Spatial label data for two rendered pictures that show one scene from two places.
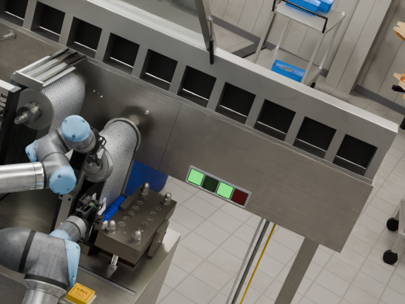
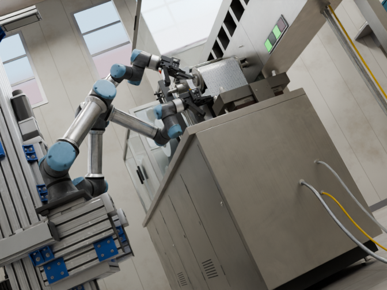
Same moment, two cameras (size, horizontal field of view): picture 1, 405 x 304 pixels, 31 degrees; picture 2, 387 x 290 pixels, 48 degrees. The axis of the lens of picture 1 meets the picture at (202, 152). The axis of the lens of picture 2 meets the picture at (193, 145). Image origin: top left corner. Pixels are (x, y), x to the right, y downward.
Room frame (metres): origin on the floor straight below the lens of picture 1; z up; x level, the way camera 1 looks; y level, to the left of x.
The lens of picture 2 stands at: (0.91, -1.64, 0.32)
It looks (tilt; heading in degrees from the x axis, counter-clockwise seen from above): 14 degrees up; 63
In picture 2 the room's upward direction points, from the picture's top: 25 degrees counter-clockwise
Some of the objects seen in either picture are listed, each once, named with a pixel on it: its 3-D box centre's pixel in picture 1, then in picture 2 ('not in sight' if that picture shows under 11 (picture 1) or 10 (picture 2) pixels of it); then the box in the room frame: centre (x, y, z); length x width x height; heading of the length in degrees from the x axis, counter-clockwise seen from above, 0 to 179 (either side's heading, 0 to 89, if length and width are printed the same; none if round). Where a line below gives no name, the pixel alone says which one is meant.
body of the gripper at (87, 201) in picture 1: (84, 215); (190, 100); (2.00, 0.29, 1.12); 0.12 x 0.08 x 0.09; 171
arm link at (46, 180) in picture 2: not in sight; (54, 170); (1.22, 0.36, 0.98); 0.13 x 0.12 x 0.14; 97
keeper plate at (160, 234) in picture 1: (159, 238); (262, 91); (2.26, 0.04, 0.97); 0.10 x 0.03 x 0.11; 171
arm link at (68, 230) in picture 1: (61, 240); (164, 110); (1.84, 0.32, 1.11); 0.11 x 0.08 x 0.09; 171
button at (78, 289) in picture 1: (80, 295); not in sight; (1.87, 0.21, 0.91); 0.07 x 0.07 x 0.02; 81
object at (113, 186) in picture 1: (113, 187); (229, 88); (2.24, 0.26, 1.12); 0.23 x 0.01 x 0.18; 171
